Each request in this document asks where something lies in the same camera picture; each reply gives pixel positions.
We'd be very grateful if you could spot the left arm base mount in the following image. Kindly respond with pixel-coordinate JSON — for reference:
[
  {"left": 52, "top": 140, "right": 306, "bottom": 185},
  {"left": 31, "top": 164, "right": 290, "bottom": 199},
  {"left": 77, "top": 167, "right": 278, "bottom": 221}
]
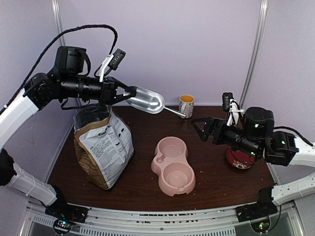
[{"left": 44, "top": 205, "right": 89, "bottom": 235}]

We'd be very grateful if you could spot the right aluminium frame post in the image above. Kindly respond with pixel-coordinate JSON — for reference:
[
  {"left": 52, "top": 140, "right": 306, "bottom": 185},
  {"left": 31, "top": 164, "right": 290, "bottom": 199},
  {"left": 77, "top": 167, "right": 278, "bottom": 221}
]
[{"left": 239, "top": 0, "right": 268, "bottom": 107}]

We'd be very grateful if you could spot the aluminium frame post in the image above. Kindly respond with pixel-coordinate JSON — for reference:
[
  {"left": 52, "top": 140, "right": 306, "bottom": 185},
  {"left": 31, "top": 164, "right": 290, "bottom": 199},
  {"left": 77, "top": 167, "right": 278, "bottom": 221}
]
[
  {"left": 51, "top": 0, "right": 63, "bottom": 34},
  {"left": 239, "top": 0, "right": 268, "bottom": 107}
]

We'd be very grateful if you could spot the red floral saucer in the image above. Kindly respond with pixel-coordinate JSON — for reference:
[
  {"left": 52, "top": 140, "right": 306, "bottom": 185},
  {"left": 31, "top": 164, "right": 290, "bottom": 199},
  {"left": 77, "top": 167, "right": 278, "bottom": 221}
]
[{"left": 225, "top": 147, "right": 254, "bottom": 170}]

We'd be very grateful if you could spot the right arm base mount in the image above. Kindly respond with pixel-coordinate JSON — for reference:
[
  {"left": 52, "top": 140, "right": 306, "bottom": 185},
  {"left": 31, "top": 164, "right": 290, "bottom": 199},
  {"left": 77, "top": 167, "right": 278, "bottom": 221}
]
[{"left": 235, "top": 203, "right": 281, "bottom": 234}]

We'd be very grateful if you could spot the silver metal scoop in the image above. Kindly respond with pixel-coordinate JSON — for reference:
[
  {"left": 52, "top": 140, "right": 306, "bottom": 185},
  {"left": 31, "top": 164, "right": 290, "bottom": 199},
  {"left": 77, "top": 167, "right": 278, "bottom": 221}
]
[{"left": 124, "top": 86, "right": 187, "bottom": 118}]

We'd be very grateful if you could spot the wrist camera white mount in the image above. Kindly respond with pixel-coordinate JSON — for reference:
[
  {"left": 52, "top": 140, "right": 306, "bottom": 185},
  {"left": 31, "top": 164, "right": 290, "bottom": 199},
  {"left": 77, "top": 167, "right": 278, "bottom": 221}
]
[
  {"left": 222, "top": 92, "right": 244, "bottom": 126},
  {"left": 99, "top": 49, "right": 126, "bottom": 82}
]

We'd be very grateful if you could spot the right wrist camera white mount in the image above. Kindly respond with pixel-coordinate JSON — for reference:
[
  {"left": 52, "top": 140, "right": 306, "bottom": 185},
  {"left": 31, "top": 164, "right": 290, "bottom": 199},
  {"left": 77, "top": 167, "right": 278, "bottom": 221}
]
[{"left": 222, "top": 92, "right": 244, "bottom": 126}]

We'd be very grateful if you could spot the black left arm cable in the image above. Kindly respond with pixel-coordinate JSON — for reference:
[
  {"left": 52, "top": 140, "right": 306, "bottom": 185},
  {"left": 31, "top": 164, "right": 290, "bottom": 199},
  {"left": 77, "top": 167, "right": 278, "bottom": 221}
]
[{"left": 0, "top": 24, "right": 118, "bottom": 116}]

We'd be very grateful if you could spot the floral ceramic mug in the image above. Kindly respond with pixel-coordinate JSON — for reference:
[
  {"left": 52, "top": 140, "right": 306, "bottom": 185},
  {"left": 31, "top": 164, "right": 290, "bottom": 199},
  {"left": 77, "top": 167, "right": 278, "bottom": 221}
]
[{"left": 179, "top": 94, "right": 194, "bottom": 118}]

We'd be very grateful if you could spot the left aluminium frame post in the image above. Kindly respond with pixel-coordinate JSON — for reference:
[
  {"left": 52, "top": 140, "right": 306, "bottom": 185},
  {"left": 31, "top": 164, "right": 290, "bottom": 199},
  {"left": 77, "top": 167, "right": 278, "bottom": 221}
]
[{"left": 51, "top": 0, "right": 63, "bottom": 34}]

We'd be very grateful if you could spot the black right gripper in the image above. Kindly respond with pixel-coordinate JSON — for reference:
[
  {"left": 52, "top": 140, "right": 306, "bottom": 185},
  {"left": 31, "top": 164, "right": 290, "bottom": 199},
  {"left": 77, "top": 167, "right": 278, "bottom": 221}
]
[{"left": 191, "top": 118, "right": 262, "bottom": 159}]

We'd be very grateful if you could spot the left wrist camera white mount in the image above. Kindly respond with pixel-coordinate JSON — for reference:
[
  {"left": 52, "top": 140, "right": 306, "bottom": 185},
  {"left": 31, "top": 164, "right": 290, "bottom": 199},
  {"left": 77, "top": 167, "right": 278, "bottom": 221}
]
[{"left": 99, "top": 49, "right": 126, "bottom": 82}]

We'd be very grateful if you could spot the pink double pet bowl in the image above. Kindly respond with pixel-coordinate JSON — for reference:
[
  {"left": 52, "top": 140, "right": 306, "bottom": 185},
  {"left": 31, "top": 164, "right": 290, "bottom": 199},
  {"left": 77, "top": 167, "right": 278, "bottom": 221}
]
[{"left": 151, "top": 137, "right": 196, "bottom": 197}]

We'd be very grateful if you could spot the brown pet food bag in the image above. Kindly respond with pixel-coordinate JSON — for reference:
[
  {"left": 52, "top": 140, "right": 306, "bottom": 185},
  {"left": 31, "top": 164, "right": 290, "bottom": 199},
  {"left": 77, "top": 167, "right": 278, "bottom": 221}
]
[{"left": 73, "top": 104, "right": 134, "bottom": 190}]

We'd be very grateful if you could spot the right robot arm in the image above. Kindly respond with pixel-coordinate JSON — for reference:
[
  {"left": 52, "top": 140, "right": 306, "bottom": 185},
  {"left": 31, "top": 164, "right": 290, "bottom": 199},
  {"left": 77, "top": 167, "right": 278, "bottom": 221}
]
[{"left": 191, "top": 107, "right": 315, "bottom": 217}]

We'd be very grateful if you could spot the front aluminium rail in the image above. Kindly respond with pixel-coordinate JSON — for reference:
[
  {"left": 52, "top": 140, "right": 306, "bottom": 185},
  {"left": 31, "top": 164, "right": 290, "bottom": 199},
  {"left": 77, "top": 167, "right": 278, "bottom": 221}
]
[{"left": 19, "top": 205, "right": 305, "bottom": 236}]

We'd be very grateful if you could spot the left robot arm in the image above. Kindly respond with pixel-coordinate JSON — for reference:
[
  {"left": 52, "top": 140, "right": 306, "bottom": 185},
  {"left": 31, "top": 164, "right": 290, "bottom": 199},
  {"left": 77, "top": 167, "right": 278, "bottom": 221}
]
[{"left": 0, "top": 46, "right": 136, "bottom": 222}]

